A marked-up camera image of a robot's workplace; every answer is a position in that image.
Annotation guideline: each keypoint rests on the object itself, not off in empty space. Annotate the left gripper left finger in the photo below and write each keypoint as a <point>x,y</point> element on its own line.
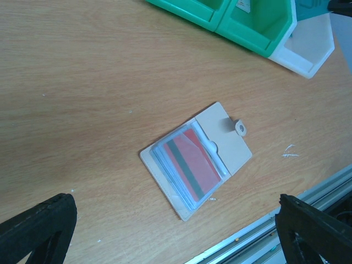
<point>42,233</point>

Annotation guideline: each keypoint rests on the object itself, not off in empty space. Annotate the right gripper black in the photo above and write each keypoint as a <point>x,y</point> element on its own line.
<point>340,6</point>

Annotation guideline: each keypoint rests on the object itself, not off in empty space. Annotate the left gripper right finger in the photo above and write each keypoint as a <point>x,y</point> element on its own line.
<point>308,235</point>

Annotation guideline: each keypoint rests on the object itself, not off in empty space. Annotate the teal credit card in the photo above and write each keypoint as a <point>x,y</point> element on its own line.
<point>306,9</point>

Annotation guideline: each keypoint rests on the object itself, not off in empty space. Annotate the red credit card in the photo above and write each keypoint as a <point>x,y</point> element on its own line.
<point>190,169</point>

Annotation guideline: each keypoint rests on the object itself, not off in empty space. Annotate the beige leather card holder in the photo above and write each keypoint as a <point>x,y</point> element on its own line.
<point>222,139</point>

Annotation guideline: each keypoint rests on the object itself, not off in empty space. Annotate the grey card in bin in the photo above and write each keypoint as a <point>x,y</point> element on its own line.
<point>245,5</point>

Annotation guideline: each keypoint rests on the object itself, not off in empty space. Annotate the white translucent bin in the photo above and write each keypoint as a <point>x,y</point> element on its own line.
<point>306,47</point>

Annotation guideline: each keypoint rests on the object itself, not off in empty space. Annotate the green two-compartment bin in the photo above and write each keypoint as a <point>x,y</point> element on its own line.
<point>261,31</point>

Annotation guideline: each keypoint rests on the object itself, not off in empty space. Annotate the aluminium front rail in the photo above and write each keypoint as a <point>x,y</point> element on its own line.
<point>259,243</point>

